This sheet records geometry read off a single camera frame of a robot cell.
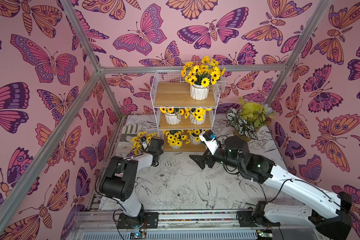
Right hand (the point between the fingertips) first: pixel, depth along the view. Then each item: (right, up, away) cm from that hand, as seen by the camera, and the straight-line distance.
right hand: (197, 146), depth 65 cm
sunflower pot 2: (-11, +14, +13) cm, 22 cm away
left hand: (-26, -6, +33) cm, 43 cm away
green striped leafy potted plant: (+28, +11, +17) cm, 35 cm away
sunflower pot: (-21, -1, +11) cm, 24 cm away
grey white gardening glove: (-46, +5, +45) cm, 64 cm away
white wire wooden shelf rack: (-7, +11, +18) cm, 22 cm away
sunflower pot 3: (-11, +1, +25) cm, 27 cm away
